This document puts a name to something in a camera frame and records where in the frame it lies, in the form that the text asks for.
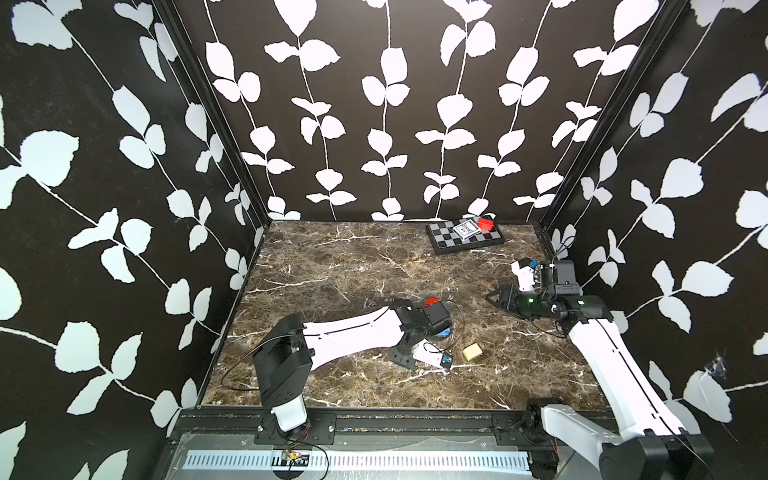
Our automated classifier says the cream lego brick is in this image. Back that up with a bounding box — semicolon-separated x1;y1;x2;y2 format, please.
462;343;483;362

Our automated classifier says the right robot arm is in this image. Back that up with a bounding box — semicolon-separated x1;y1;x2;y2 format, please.
486;258;714;479

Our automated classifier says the black mounting rail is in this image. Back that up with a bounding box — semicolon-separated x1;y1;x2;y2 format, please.
173;407;652;448

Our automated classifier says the white perforated strip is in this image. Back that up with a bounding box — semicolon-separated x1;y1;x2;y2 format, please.
182;450;530;475

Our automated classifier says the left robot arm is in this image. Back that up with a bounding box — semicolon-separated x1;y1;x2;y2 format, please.
248;299;454;435

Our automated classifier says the small circuit board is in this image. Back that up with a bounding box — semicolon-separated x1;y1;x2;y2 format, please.
273;451;311;470

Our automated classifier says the black white chessboard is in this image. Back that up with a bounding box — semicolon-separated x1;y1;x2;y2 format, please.
425;216;505;255

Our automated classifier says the playing card deck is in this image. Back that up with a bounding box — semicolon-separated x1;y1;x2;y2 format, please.
452;220;482;240

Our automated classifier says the red block on chessboard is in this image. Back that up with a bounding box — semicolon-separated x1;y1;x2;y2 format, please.
475;218;494;232

